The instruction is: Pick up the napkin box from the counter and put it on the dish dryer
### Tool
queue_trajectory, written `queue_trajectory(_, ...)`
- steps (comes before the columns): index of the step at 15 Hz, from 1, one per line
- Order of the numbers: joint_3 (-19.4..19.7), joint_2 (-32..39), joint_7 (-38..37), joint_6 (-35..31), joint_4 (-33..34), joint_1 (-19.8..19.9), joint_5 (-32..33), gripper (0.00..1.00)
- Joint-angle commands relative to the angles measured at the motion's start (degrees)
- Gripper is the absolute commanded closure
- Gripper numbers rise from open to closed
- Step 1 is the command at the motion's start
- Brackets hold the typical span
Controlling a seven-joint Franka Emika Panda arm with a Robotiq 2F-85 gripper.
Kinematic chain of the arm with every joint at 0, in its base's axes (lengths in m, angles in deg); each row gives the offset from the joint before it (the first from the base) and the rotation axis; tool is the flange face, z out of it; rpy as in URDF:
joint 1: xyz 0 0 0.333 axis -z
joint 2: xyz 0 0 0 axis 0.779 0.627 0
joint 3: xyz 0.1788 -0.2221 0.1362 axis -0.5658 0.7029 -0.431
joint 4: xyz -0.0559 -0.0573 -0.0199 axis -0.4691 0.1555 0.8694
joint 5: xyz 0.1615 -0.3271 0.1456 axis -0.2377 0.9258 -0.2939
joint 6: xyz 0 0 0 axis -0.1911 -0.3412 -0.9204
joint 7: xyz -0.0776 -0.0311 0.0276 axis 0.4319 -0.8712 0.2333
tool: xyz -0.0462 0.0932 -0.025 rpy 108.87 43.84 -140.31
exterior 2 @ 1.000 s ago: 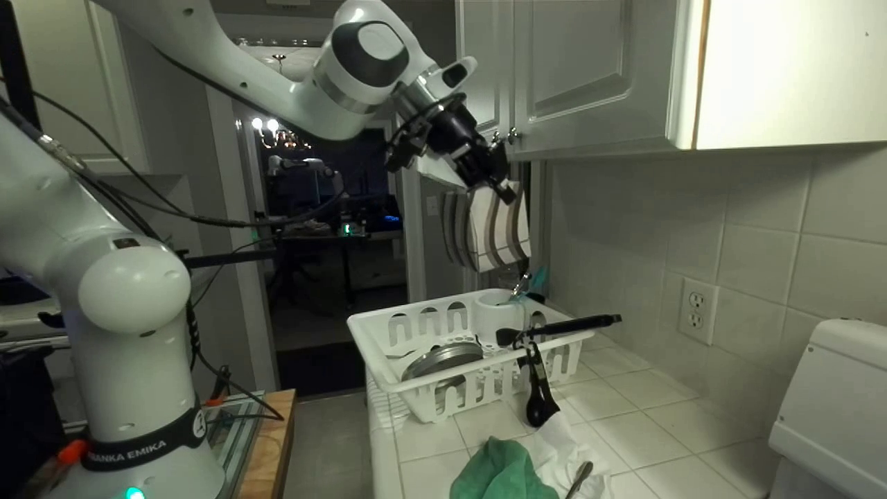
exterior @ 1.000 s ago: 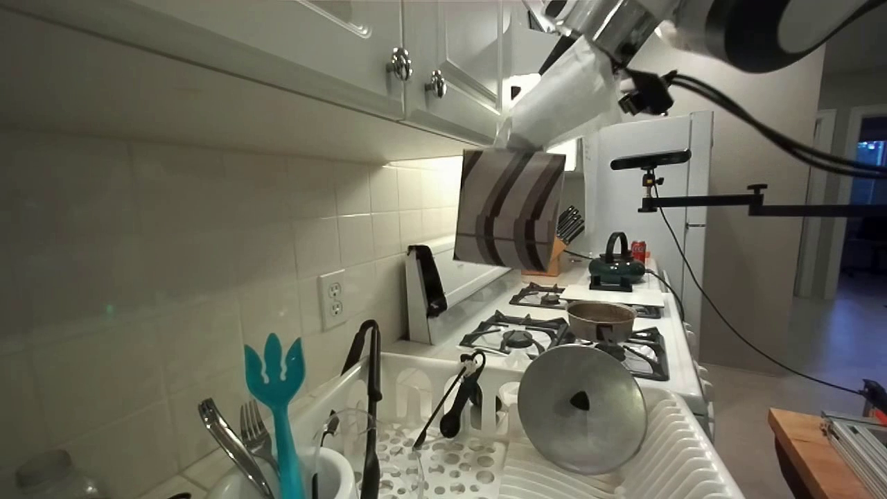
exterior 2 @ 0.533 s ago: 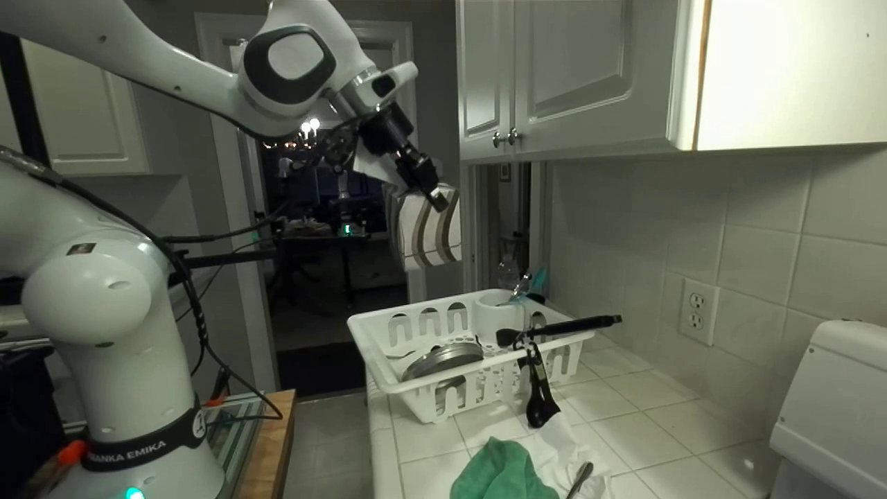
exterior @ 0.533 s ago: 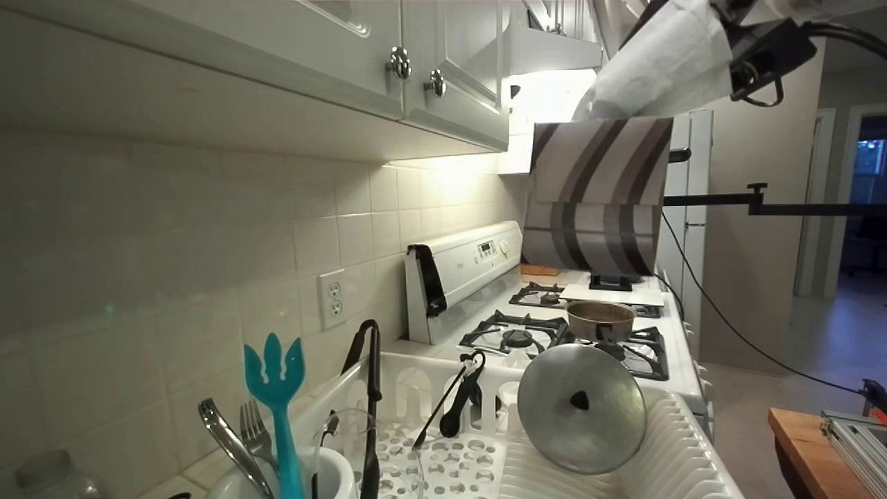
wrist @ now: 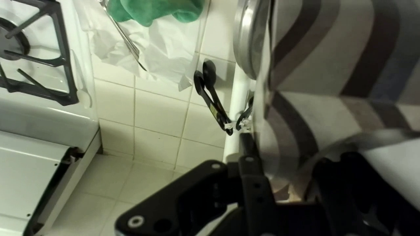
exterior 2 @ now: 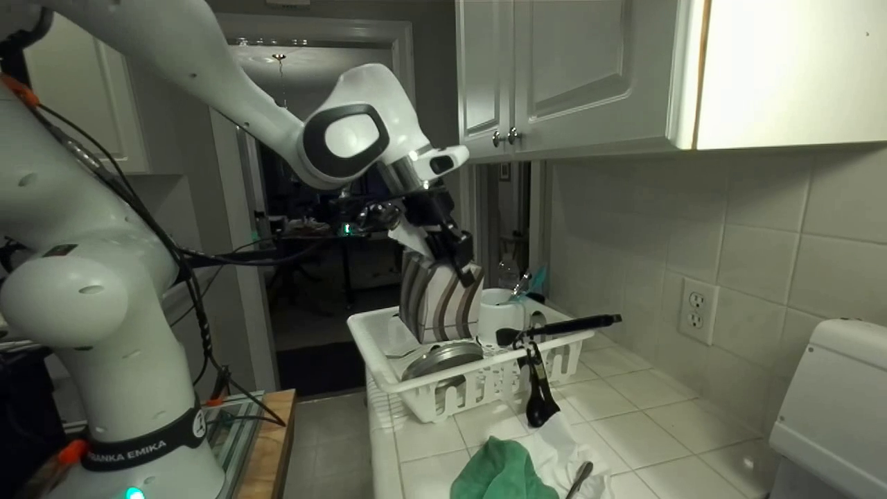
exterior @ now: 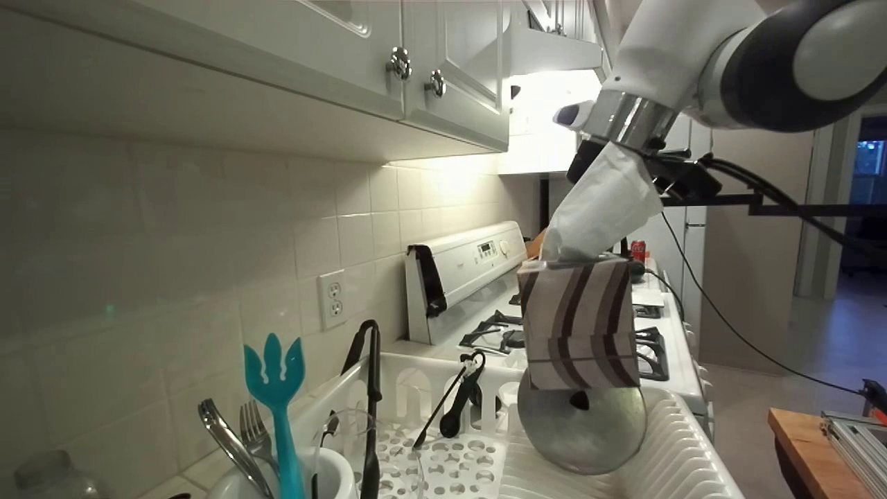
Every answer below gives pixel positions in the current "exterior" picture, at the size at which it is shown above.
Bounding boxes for plastic covered gripper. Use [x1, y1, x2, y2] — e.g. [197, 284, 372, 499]
[541, 139, 664, 271]

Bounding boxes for striped brown dish towel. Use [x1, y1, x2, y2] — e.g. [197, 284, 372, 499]
[516, 255, 643, 395]

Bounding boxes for white dish rack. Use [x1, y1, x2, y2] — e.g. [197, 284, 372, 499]
[294, 345, 747, 499]

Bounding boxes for white range hood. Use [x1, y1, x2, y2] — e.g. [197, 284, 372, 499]
[466, 24, 616, 179]

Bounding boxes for white gas stove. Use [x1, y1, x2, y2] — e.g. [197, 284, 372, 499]
[401, 218, 714, 402]

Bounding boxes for black cast iron stove grate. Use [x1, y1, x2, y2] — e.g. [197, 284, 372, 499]
[456, 308, 527, 361]
[629, 322, 672, 384]

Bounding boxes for silver cabinet knob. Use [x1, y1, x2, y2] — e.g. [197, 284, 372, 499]
[381, 45, 415, 82]
[420, 67, 452, 101]

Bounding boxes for black plastic ladle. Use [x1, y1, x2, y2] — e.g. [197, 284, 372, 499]
[406, 345, 490, 440]

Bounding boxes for white perforated drain tray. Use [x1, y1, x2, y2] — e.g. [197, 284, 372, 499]
[374, 422, 510, 499]

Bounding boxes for wooden table top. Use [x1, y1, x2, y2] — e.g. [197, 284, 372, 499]
[764, 405, 887, 499]

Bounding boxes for teal plastic spaghetti fork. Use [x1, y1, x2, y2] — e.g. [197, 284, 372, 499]
[240, 329, 311, 499]

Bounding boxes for white utensil cup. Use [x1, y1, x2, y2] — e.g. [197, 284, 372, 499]
[204, 447, 361, 499]

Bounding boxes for white upper kitchen cabinets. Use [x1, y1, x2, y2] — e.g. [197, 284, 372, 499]
[0, 0, 512, 165]

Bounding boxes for metal fork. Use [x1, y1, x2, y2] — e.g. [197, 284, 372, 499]
[239, 399, 277, 469]

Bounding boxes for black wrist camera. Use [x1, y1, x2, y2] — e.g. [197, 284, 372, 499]
[643, 146, 727, 207]

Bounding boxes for thin black cable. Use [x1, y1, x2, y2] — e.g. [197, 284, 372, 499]
[654, 204, 875, 402]

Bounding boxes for thick black cable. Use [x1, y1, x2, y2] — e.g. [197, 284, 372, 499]
[695, 153, 887, 257]

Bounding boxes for white wall outlet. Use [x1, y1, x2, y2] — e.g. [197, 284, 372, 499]
[315, 266, 350, 332]

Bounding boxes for metal rail on table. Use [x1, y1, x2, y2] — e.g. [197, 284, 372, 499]
[818, 406, 887, 499]

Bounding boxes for metal utensil handle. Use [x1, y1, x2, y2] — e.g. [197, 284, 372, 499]
[193, 395, 277, 499]

